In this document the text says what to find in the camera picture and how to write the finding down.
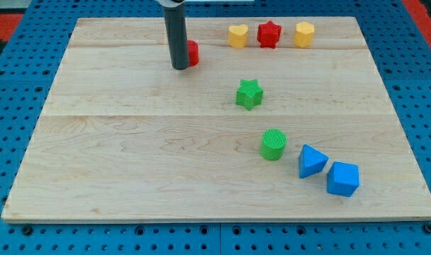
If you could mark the red star block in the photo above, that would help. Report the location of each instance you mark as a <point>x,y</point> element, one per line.
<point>268,34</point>

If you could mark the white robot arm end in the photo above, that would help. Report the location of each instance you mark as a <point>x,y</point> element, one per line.
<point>171,3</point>

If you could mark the green cylinder block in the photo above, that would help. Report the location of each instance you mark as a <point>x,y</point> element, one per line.
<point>273,144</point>

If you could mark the red cylinder block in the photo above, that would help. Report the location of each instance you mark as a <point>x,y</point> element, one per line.
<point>193,51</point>

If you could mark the light wooden board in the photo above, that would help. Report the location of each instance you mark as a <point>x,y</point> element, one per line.
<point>125,138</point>

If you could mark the blue cube block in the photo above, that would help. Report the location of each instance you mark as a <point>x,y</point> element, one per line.
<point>342,179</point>

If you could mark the green star block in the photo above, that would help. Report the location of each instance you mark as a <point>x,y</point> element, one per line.
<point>249,94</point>

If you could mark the blue triangle block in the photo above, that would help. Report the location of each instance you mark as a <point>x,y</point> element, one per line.
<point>311,161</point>

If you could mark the yellow hexagon block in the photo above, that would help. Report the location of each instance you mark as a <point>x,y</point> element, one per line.
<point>304,33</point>

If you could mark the yellow heart block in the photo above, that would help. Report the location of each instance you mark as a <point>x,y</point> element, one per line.
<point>238,35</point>

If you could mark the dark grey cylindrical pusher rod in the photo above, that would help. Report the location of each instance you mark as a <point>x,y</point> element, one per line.
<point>175,23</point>

